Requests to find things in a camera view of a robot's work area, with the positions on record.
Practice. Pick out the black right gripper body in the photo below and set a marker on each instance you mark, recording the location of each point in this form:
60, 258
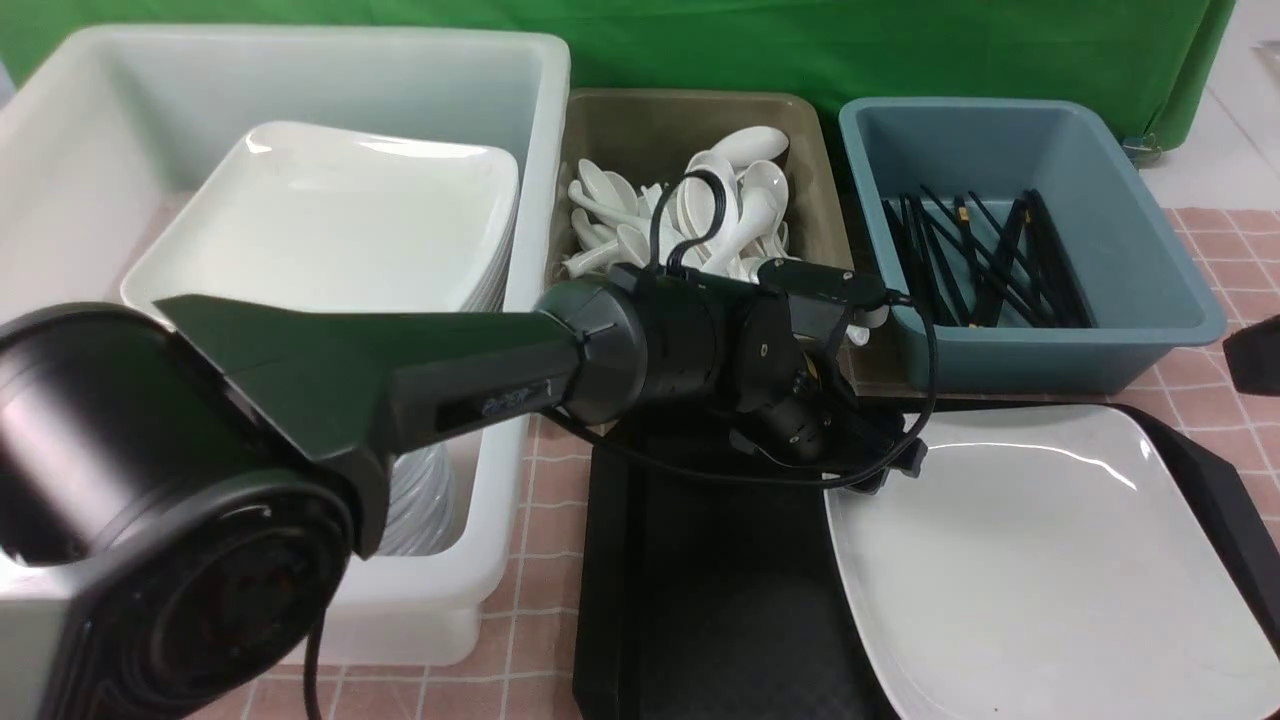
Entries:
1253, 358

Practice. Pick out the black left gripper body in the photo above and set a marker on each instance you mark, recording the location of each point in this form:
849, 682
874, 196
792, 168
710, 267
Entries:
796, 408

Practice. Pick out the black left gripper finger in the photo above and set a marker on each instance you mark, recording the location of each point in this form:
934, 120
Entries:
908, 463

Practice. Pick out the large white rice plate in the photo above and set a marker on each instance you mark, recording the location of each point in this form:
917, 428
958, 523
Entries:
1043, 564

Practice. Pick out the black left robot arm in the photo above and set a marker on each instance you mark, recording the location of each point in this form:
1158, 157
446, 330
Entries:
182, 498

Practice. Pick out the pile of black chopsticks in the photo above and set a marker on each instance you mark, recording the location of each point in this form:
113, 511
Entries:
973, 269

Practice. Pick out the pile of white ceramic spoons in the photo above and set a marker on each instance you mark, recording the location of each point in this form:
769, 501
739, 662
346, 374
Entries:
725, 215

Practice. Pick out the black serving tray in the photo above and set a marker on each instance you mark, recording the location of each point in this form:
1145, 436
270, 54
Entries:
723, 601

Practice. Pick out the blue plastic bin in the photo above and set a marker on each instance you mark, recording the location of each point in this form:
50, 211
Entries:
1143, 293

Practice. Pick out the olive green plastic bin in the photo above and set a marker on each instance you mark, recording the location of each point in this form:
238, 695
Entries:
648, 135

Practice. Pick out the green backdrop cloth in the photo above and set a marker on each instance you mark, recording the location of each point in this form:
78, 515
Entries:
1141, 65

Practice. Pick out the pink checkered tablecloth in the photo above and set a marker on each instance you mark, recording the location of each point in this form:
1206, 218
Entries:
520, 665

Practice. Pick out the stack of white small bowls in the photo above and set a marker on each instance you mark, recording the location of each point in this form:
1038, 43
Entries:
421, 505

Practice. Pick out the stack of white square plates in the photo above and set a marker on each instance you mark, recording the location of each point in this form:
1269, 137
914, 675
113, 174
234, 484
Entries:
327, 220

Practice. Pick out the large white plastic tub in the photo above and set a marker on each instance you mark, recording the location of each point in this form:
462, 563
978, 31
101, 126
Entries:
123, 120

